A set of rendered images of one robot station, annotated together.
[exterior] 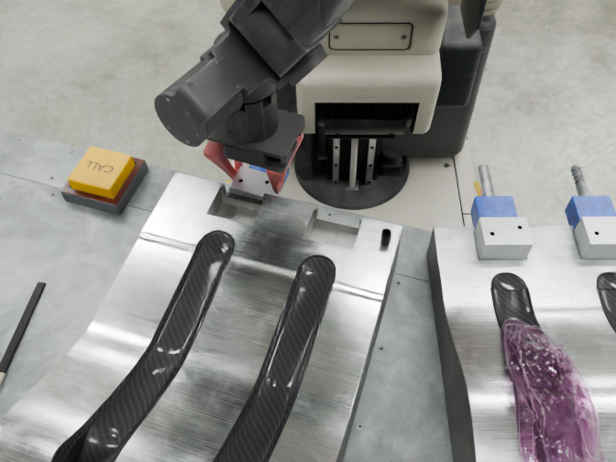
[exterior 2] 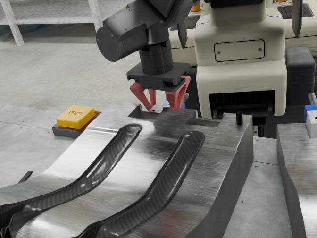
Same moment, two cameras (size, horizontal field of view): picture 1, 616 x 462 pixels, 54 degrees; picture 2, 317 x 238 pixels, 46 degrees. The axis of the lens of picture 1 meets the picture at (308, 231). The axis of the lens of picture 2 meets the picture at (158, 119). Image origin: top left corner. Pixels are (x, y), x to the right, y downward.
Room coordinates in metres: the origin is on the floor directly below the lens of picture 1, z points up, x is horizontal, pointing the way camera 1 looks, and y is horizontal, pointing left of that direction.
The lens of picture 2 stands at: (-0.14, -0.06, 1.21)
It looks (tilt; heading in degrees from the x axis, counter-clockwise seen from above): 31 degrees down; 12
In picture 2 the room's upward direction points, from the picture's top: 11 degrees counter-clockwise
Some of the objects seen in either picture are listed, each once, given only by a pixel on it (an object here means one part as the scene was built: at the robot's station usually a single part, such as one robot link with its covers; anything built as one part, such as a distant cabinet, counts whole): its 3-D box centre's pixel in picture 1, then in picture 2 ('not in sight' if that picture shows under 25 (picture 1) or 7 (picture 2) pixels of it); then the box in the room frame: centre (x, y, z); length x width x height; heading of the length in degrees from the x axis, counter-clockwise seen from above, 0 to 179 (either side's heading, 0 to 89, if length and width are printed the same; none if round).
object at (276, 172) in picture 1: (266, 160); (167, 95); (0.48, 0.05, 0.88); 0.07 x 0.07 x 0.09; 69
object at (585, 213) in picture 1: (588, 210); not in sight; (0.41, -0.32, 0.86); 0.13 x 0.05 x 0.05; 178
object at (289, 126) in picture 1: (250, 111); (156, 59); (0.48, 0.06, 0.95); 0.10 x 0.07 x 0.07; 69
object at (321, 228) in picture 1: (333, 236); (206, 127); (0.37, -0.03, 0.87); 0.05 x 0.05 x 0.04; 71
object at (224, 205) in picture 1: (238, 214); (148, 120); (0.41, 0.08, 0.87); 0.05 x 0.05 x 0.04; 71
